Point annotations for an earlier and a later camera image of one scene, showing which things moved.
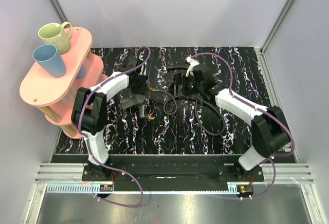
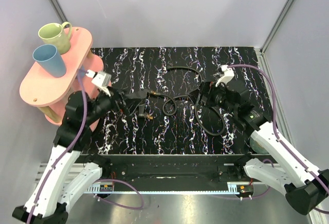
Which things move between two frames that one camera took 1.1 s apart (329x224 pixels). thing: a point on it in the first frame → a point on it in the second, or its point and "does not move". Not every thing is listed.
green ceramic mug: (54, 33) does not move
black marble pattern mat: (159, 103) does not move
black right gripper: (180, 78) → (207, 89)
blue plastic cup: (47, 55) does not move
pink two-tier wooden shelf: (55, 97) does not move
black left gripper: (137, 98) → (123, 100)
